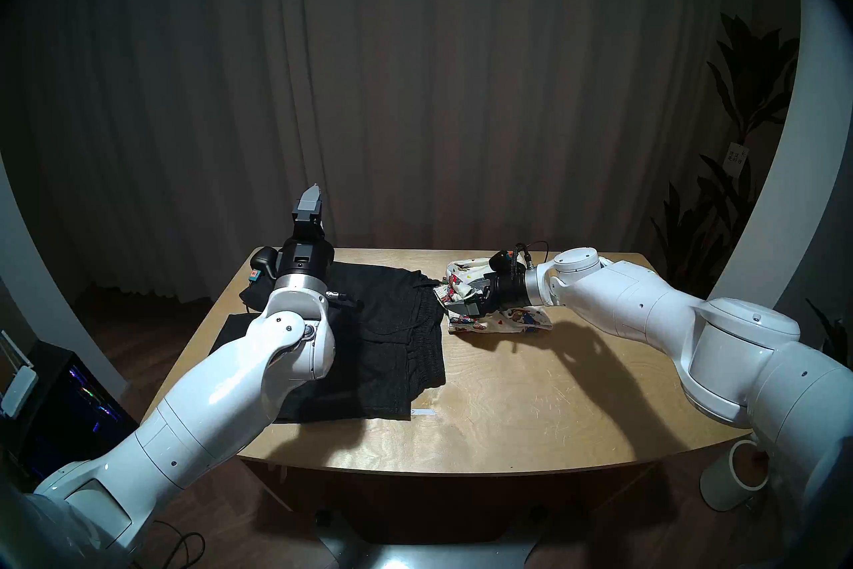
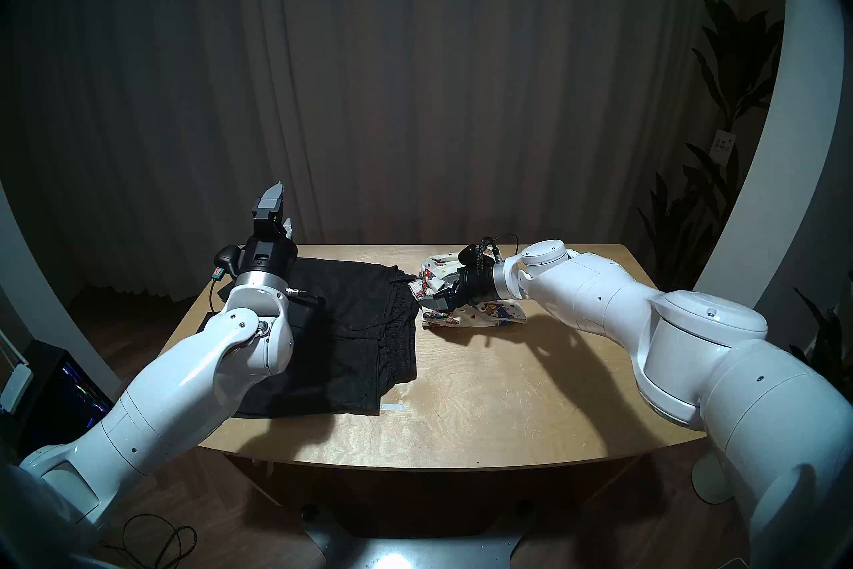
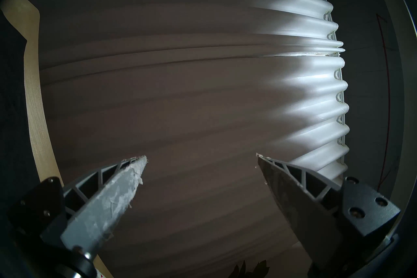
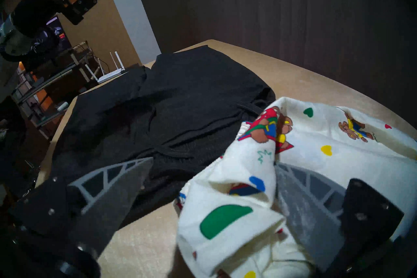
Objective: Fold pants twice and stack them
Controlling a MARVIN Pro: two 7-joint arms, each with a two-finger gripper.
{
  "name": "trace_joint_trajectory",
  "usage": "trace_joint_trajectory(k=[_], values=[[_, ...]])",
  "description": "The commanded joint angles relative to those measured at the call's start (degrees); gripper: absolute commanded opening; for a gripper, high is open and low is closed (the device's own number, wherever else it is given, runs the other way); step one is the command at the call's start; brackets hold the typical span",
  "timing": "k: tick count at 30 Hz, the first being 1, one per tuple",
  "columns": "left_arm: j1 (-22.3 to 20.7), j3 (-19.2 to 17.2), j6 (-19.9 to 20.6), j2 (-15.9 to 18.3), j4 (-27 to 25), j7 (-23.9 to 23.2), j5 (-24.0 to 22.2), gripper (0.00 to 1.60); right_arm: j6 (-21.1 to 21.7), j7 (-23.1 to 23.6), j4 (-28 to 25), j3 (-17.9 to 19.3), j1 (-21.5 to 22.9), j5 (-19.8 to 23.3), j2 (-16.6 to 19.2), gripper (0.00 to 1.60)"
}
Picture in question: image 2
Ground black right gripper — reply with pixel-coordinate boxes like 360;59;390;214
418;262;499;316

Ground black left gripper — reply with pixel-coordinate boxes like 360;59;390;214
233;181;299;283

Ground white bear print shorts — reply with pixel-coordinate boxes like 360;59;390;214
417;251;528;330

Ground black drawstring shorts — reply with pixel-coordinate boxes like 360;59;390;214
197;256;422;418

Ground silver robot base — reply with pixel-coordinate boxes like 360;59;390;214
303;501;534;569

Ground light wooden table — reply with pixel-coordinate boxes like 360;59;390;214
122;243;724;538

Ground grey pleated curtain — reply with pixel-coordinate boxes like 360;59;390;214
13;0;787;303

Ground white box device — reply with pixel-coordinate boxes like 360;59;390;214
0;363;34;414

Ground tall dark leafy plant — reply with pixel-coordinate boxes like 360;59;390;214
636;0;786;308

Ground small dark leafy plant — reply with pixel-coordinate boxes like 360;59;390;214
790;271;853;402

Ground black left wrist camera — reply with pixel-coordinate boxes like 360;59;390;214
211;244;243;280

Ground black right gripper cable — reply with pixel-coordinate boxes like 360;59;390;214
480;233;522;262

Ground black floor cable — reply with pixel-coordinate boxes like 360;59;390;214
100;511;199;569

